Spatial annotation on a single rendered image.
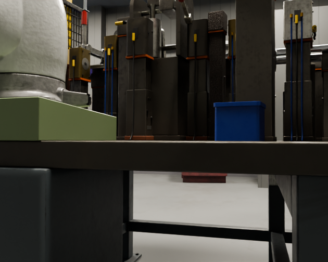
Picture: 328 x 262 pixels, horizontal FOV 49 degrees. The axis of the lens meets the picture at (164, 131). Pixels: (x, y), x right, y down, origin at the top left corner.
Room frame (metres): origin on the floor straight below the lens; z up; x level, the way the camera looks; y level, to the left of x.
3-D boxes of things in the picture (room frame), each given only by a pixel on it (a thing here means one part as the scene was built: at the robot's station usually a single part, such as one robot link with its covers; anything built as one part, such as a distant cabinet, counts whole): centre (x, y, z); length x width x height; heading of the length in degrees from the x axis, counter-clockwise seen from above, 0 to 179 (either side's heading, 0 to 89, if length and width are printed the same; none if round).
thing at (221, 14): (1.11, -0.17, 0.90); 0.05 x 0.05 x 0.40; 67
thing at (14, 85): (0.69, 0.25, 0.79); 0.22 x 0.18 x 0.06; 85
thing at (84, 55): (1.37, 0.33, 0.87); 0.10 x 0.07 x 0.35; 157
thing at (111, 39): (1.27, 0.18, 0.88); 0.11 x 0.07 x 0.37; 157
